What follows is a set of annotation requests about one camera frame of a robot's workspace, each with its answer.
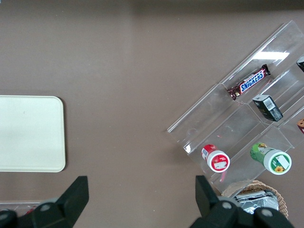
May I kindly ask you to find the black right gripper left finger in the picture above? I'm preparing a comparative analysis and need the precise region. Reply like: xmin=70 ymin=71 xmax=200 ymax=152
xmin=18 ymin=175 xmax=90 ymax=228

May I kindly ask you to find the red lidded snack cup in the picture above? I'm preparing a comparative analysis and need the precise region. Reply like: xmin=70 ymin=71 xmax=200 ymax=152
xmin=201 ymin=144 xmax=231 ymax=173

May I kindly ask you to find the silver foil packet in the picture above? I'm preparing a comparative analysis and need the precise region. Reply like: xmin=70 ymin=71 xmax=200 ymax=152
xmin=231 ymin=189 xmax=280 ymax=216

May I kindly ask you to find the clear acrylic tiered stand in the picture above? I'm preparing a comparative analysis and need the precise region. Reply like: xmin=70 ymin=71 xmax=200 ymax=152
xmin=167 ymin=19 xmax=304 ymax=193

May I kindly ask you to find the clear acrylic bottle rack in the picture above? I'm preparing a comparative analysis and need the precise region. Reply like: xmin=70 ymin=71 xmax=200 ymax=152
xmin=0 ymin=200 xmax=41 ymax=216

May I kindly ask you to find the cream rectangular tray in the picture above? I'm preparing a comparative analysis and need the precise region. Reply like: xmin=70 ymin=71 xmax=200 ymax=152
xmin=0 ymin=95 xmax=67 ymax=173

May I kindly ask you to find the Snickers chocolate bar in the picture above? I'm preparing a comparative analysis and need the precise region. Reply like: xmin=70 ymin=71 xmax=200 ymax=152
xmin=227 ymin=64 xmax=271 ymax=101

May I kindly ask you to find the small black box with barcode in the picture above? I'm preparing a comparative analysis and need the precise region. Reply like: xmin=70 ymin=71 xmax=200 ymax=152
xmin=252 ymin=95 xmax=284 ymax=123

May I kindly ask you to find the green lidded snack cup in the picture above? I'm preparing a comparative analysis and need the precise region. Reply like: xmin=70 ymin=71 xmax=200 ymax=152
xmin=249 ymin=142 xmax=293 ymax=176

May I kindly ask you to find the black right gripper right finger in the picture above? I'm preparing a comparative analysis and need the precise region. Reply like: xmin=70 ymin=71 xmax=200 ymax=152
xmin=189 ymin=175 xmax=295 ymax=228

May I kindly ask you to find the light wicker basket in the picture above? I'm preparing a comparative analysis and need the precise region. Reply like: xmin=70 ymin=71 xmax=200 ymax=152
xmin=223 ymin=180 xmax=289 ymax=220

